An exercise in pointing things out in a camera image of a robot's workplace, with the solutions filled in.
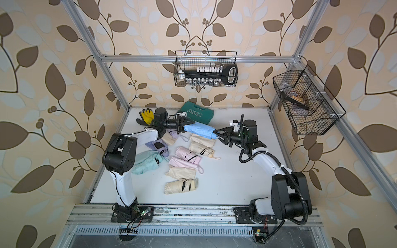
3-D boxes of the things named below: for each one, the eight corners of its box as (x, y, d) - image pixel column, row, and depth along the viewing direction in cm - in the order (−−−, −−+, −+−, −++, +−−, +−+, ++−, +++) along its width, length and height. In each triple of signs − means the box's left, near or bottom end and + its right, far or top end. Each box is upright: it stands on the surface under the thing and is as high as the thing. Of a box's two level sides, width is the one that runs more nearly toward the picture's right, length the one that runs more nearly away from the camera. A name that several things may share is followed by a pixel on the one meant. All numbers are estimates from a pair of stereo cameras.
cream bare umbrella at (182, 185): (165, 194, 81) (164, 192, 79) (165, 183, 85) (164, 181, 82) (196, 189, 83) (196, 187, 80) (195, 178, 86) (195, 176, 84)
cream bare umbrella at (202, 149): (187, 150, 99) (187, 147, 96) (191, 142, 102) (191, 140, 100) (218, 161, 94) (219, 158, 91) (221, 152, 98) (222, 150, 95)
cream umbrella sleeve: (166, 177, 88) (165, 174, 85) (169, 167, 91) (168, 164, 88) (194, 180, 87) (194, 178, 84) (196, 170, 90) (196, 168, 87)
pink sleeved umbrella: (175, 154, 97) (174, 151, 94) (180, 148, 100) (179, 145, 97) (196, 167, 92) (196, 164, 89) (201, 159, 95) (201, 157, 92)
